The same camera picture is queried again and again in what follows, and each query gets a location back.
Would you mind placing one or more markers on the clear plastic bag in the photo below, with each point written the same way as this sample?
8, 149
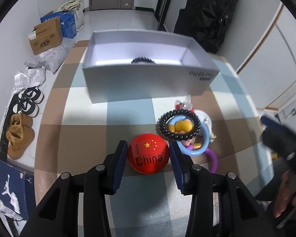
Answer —
29, 77

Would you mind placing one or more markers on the brown cardboard carton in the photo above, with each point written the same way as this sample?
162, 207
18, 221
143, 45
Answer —
45, 35

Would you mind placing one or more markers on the grey cardboard box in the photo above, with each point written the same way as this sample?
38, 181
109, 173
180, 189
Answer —
148, 84

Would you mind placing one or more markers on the black backpack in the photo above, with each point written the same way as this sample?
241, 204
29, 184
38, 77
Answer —
207, 12

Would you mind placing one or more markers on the tan suede boot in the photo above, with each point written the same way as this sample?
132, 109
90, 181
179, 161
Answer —
22, 122
18, 140

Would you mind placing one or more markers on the navy shoe box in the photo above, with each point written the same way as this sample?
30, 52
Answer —
12, 187

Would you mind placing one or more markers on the clear plastic trinket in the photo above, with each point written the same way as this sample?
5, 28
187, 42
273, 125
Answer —
183, 103

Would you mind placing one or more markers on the person's right hand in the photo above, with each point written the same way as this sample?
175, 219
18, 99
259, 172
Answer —
283, 195

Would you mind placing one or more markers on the white wardrobe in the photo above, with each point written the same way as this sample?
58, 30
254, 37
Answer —
273, 54

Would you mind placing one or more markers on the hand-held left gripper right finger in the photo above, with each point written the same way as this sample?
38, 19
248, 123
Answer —
178, 167

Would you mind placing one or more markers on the red round badge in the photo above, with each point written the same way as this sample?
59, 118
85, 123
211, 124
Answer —
148, 153

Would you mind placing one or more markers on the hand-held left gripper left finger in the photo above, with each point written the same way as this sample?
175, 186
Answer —
119, 163

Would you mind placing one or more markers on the white plastic bag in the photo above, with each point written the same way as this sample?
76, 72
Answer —
79, 17

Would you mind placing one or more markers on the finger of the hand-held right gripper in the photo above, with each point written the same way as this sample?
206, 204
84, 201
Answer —
270, 122

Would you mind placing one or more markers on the black sliding door frame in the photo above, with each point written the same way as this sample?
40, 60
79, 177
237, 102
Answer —
162, 5

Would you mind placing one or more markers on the small grey mailer bag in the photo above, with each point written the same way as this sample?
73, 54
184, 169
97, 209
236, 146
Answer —
34, 61

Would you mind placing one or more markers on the blue cardboard carton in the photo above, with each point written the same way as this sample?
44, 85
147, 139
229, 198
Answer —
69, 24

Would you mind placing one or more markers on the yellow haired doll figure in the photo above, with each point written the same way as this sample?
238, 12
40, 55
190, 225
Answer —
181, 126

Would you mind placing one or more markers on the white round trinket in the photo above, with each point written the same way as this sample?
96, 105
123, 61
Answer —
203, 117

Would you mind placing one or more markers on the cream tote bag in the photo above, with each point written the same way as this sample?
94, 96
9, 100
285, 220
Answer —
71, 5

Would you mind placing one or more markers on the large grey mailer bag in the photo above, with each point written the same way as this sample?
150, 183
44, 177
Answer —
55, 56

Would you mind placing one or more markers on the black and white sneaker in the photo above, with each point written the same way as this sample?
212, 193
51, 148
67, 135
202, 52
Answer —
27, 107
32, 95

